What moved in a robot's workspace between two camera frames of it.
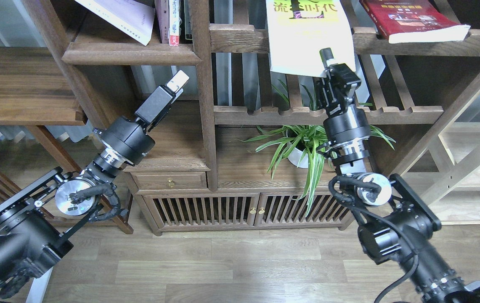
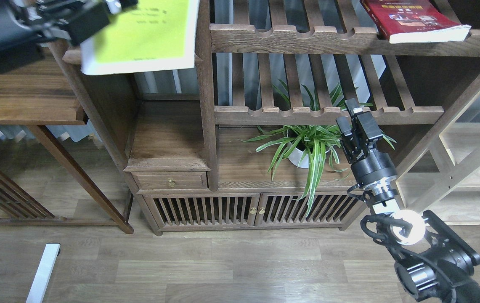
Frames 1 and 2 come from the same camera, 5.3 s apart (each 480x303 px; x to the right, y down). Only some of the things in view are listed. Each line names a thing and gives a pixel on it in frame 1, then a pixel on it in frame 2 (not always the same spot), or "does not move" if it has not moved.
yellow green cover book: (298, 30) -> (155, 35)
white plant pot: (295, 155) does not move
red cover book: (413, 21) does not move
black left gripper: (128, 139) -> (1, 25)
